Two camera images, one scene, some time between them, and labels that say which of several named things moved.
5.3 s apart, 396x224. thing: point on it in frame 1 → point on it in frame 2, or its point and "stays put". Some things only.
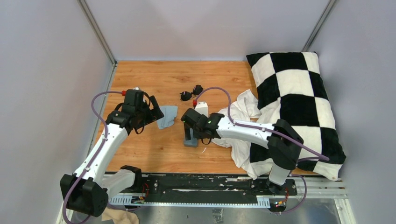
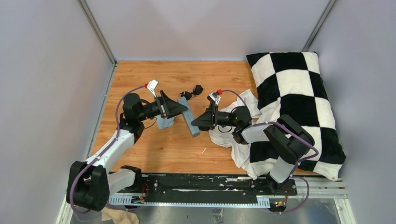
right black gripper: (196, 135) → (209, 120)
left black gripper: (153, 114) → (164, 105)
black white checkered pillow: (294, 79) stays put
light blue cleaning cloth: (169, 112) stays put
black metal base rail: (220, 190) stays put
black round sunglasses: (187, 95) stays put
